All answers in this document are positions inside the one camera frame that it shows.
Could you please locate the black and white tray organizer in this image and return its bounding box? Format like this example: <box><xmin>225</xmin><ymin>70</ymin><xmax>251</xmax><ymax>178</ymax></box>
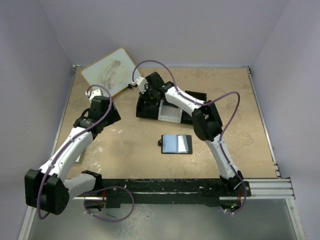
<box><xmin>136</xmin><ymin>92</ymin><xmax>193</xmax><ymax>125</ymax></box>

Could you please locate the black leather card holder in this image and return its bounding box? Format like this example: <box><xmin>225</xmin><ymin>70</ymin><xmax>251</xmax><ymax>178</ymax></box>
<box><xmin>157</xmin><ymin>134</ymin><xmax>193</xmax><ymax>155</ymax></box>

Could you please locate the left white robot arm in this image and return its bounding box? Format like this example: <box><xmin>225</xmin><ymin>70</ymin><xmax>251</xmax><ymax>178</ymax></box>
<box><xmin>24</xmin><ymin>96</ymin><xmax>121</xmax><ymax>215</ymax></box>

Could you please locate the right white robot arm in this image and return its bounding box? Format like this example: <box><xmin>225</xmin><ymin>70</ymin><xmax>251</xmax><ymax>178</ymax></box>
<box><xmin>132</xmin><ymin>72</ymin><xmax>243</xmax><ymax>191</ymax></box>

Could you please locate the yellow-framed whiteboard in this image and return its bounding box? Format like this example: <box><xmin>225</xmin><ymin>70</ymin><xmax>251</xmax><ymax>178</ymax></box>
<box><xmin>81</xmin><ymin>47</ymin><xmax>141</xmax><ymax>96</ymax></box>

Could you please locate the small green white box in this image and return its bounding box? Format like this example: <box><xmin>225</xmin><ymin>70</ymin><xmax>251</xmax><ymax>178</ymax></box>
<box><xmin>75</xmin><ymin>150</ymin><xmax>85</xmax><ymax>164</ymax></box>

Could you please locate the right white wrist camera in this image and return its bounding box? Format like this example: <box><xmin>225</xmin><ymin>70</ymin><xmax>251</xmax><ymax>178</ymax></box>
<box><xmin>130</xmin><ymin>77</ymin><xmax>148</xmax><ymax>93</ymax></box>

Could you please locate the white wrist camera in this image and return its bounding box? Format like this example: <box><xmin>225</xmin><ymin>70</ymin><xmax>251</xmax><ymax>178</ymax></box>
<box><xmin>85</xmin><ymin>88</ymin><xmax>104</xmax><ymax>102</ymax></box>
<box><xmin>130</xmin><ymin>77</ymin><xmax>148</xmax><ymax>93</ymax></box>

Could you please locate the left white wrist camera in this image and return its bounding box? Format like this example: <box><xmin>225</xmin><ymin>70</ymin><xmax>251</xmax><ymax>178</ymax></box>
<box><xmin>85</xmin><ymin>88</ymin><xmax>104</xmax><ymax>102</ymax></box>

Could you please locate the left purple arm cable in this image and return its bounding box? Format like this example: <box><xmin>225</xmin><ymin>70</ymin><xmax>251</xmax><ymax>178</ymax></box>
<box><xmin>36</xmin><ymin>84</ymin><xmax>113</xmax><ymax>220</ymax></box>

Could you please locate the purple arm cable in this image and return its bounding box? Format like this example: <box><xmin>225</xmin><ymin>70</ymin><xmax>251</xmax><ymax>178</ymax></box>
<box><xmin>36</xmin><ymin>84</ymin><xmax>113</xmax><ymax>220</ymax></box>
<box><xmin>131</xmin><ymin>59</ymin><xmax>247</xmax><ymax>181</ymax></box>

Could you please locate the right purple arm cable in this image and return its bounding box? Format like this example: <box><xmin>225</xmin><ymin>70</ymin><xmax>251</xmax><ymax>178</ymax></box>
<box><xmin>131</xmin><ymin>59</ymin><xmax>247</xmax><ymax>181</ymax></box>

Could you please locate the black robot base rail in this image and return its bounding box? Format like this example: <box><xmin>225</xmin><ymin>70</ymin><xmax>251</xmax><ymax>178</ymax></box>
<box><xmin>74</xmin><ymin>172</ymin><xmax>251</xmax><ymax>209</ymax></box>

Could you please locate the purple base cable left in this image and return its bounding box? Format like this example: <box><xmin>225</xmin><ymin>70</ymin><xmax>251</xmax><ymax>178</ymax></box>
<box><xmin>83</xmin><ymin>186</ymin><xmax>135</xmax><ymax>223</ymax></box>

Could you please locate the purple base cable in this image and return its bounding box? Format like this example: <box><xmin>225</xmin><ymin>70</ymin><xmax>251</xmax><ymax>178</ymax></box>
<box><xmin>83</xmin><ymin>186</ymin><xmax>135</xmax><ymax>223</ymax></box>
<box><xmin>223</xmin><ymin>172</ymin><xmax>247</xmax><ymax>216</ymax></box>

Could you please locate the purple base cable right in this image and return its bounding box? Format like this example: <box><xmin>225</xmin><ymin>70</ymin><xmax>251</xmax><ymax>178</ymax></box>
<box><xmin>223</xmin><ymin>172</ymin><xmax>247</xmax><ymax>216</ymax></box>

